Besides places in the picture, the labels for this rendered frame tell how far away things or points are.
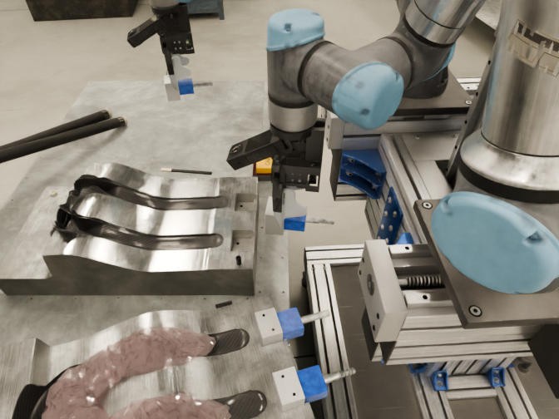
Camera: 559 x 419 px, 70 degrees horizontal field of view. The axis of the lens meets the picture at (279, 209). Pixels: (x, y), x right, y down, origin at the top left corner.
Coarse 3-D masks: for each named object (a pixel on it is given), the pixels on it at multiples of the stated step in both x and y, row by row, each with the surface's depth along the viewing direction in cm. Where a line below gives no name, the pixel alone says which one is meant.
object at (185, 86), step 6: (168, 78) 110; (186, 78) 113; (168, 84) 108; (180, 84) 111; (186, 84) 111; (192, 84) 111; (198, 84) 113; (204, 84) 113; (210, 84) 113; (168, 90) 110; (174, 90) 110; (180, 90) 111; (186, 90) 111; (192, 90) 112; (168, 96) 111; (174, 96) 111; (180, 96) 112
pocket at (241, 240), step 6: (234, 234) 81; (240, 234) 81; (246, 234) 81; (252, 234) 80; (234, 240) 82; (240, 240) 82; (246, 240) 82; (252, 240) 80; (234, 246) 80; (240, 246) 80; (246, 246) 80; (252, 246) 79
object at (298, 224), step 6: (270, 198) 76; (270, 204) 75; (270, 210) 74; (270, 216) 74; (306, 216) 76; (270, 222) 75; (276, 222) 74; (288, 222) 75; (294, 222) 74; (300, 222) 74; (312, 222) 76; (318, 222) 76; (324, 222) 76; (330, 222) 76; (270, 228) 76; (276, 228) 76; (282, 228) 75; (288, 228) 76; (294, 228) 75; (300, 228) 75; (282, 234) 77
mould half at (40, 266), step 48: (48, 192) 92; (192, 192) 88; (240, 192) 88; (48, 240) 82; (96, 240) 74; (48, 288) 78; (96, 288) 78; (144, 288) 78; (192, 288) 78; (240, 288) 78
